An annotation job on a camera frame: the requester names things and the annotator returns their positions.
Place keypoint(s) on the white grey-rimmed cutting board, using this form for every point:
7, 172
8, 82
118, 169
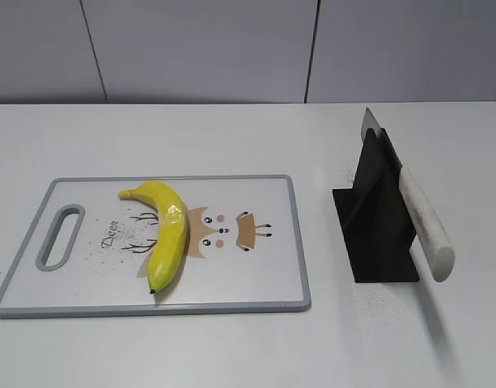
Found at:
86, 251

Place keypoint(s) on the white-handled kitchen knife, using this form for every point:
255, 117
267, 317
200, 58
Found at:
437, 247

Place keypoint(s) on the yellow plastic banana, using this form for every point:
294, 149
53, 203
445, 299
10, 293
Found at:
166, 257

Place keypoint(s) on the black knife stand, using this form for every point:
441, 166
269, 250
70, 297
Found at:
376, 226

